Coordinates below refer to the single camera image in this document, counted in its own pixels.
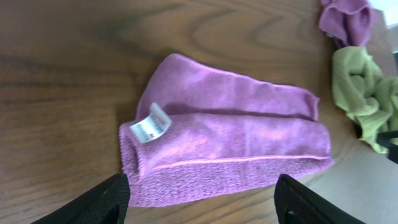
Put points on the crumpled purple cloth at back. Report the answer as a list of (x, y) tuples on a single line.
[(349, 22)]

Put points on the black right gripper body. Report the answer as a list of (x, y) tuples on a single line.
[(384, 139)]

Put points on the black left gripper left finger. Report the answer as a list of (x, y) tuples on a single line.
[(105, 203)]

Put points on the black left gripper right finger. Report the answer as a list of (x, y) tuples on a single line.
[(297, 204)]

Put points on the purple microfiber cloth with label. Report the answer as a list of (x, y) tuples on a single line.
[(200, 132)]

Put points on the crumpled green cloth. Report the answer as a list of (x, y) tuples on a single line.
[(368, 97)]

